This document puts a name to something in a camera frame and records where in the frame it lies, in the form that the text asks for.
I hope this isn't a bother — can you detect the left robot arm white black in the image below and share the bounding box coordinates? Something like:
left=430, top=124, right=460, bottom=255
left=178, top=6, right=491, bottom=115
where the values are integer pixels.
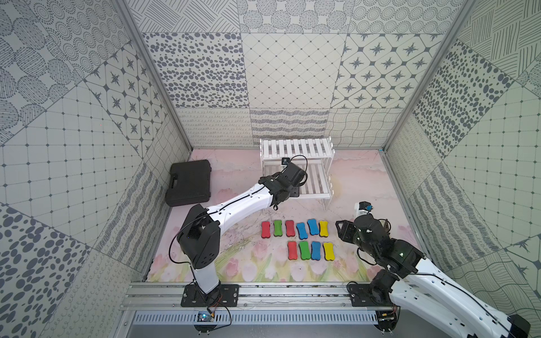
left=175, top=162, right=308, bottom=297

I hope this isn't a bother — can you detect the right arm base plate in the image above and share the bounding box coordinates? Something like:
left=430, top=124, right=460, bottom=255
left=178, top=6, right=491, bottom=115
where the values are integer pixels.
left=346, top=282, right=396, bottom=307

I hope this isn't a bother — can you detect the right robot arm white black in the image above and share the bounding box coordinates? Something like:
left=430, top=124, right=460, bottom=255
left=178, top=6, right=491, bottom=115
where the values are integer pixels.
left=335, top=214, right=531, bottom=337

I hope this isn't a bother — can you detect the shelf green eraser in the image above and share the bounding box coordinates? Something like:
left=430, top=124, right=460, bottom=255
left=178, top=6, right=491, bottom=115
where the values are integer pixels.
left=273, top=220, right=283, bottom=237
left=299, top=241, right=311, bottom=260

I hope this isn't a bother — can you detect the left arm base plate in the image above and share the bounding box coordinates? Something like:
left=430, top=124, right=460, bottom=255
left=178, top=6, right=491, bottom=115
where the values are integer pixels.
left=181, top=283, right=240, bottom=308

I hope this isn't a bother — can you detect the shelf red eraser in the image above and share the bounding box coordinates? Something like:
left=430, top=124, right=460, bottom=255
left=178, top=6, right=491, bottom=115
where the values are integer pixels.
left=261, top=221, right=271, bottom=239
left=287, top=241, right=298, bottom=261
left=285, top=220, right=295, bottom=237

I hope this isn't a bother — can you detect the shelf blue eraser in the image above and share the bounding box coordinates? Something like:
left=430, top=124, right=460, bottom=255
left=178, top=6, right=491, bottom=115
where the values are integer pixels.
left=311, top=241, right=321, bottom=261
left=296, top=223, right=308, bottom=240

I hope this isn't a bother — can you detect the left green circuit board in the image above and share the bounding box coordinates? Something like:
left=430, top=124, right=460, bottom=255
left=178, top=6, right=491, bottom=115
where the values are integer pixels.
left=194, top=311, right=216, bottom=333

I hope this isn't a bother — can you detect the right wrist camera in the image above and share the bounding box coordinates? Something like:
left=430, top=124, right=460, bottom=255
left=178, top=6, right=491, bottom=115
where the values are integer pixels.
left=354, top=201, right=373, bottom=218

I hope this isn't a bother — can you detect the white perforated cable duct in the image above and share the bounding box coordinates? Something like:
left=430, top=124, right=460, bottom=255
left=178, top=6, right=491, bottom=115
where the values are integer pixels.
left=133, top=309, right=377, bottom=325

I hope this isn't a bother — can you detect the black plastic tool case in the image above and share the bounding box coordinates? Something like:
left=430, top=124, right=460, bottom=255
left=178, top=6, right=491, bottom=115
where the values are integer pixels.
left=165, top=159, right=211, bottom=207

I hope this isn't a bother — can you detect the shelf yellow eraser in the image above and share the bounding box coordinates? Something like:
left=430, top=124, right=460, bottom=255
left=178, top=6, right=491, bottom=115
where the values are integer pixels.
left=323, top=242, right=335, bottom=261
left=318, top=221, right=329, bottom=238

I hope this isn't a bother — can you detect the right black controller box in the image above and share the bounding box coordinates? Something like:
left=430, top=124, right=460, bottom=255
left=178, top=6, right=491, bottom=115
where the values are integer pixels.
left=374, top=311, right=398, bottom=333

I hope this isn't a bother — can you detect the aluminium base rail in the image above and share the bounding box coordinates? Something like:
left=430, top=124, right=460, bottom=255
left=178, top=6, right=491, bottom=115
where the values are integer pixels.
left=120, top=281, right=469, bottom=312

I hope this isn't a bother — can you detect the white wooden slatted shelf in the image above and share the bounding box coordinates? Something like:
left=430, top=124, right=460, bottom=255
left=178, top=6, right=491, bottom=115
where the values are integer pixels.
left=260, top=137, right=335, bottom=209

